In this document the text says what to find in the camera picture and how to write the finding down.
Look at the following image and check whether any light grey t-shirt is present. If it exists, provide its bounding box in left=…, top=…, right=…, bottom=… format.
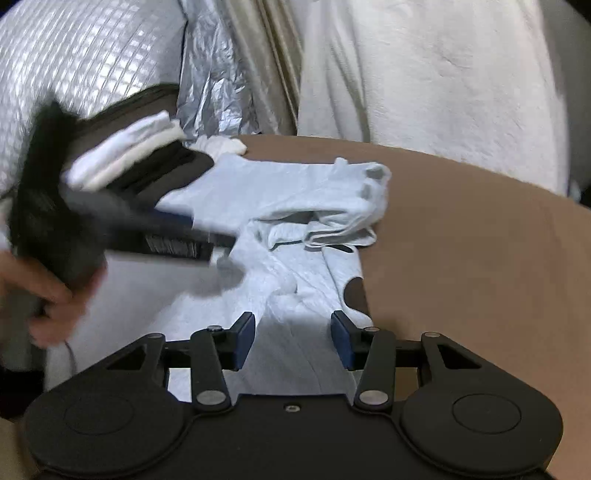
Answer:
left=46, top=154, right=391, bottom=395

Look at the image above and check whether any person's left hand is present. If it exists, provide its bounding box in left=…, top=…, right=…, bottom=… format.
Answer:
left=1, top=250, right=107, bottom=348

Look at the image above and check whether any white folded garment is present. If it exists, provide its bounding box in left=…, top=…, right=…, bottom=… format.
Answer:
left=62, top=111, right=186, bottom=191

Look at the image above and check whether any brown cardboard sheet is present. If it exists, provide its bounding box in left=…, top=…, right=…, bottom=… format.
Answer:
left=241, top=137, right=590, bottom=479

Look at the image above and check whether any cream folded cloth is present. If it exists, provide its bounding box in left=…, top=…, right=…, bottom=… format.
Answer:
left=188, top=135, right=247, bottom=160

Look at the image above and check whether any silver quilted storage bag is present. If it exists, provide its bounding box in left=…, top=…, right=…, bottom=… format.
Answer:
left=1, top=1, right=186, bottom=190

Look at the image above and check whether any silver foil sheet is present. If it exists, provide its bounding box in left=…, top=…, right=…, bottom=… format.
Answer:
left=176, top=1, right=283, bottom=139

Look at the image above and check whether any beige curtain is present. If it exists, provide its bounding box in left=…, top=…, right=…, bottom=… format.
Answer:
left=224, top=0, right=303, bottom=135

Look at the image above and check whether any white hanging garment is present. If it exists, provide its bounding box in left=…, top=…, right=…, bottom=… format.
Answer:
left=297, top=1, right=568, bottom=194

